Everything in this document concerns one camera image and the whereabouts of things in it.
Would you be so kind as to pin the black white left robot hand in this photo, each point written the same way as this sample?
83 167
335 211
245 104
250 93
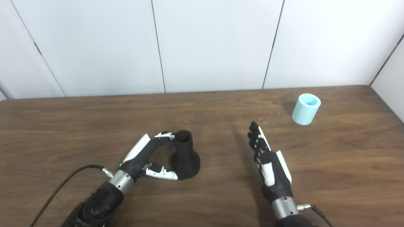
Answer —
139 157

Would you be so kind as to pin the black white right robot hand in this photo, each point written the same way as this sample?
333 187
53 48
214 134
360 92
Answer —
274 176

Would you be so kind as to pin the black flared nozzle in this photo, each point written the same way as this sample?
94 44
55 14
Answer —
185 157

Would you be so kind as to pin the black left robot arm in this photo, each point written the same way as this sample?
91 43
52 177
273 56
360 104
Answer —
98 205

